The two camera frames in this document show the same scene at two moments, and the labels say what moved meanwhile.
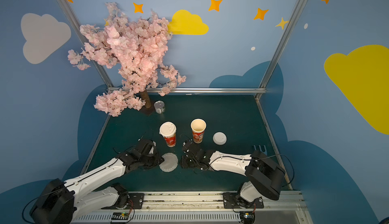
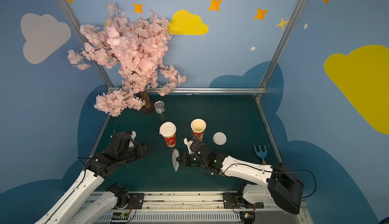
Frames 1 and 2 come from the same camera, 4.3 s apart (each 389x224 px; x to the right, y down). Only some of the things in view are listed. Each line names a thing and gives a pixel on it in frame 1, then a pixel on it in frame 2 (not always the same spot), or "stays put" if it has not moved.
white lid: (167, 128) stays put
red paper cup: (168, 130) stays put
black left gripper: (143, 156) → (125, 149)
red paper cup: (198, 125) stays put
